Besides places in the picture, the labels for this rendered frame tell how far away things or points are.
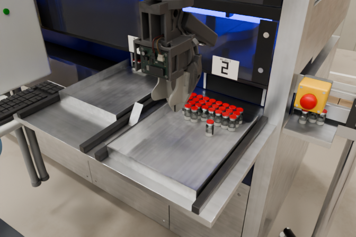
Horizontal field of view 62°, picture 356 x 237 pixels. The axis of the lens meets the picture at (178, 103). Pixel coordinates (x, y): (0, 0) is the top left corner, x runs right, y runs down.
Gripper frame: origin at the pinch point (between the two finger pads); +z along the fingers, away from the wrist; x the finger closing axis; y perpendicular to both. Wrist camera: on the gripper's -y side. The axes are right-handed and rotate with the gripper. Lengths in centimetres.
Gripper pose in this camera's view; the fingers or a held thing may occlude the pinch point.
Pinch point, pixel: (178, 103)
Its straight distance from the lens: 56.0
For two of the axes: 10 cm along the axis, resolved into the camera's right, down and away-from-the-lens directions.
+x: 8.3, 2.9, -4.8
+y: -5.6, 4.3, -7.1
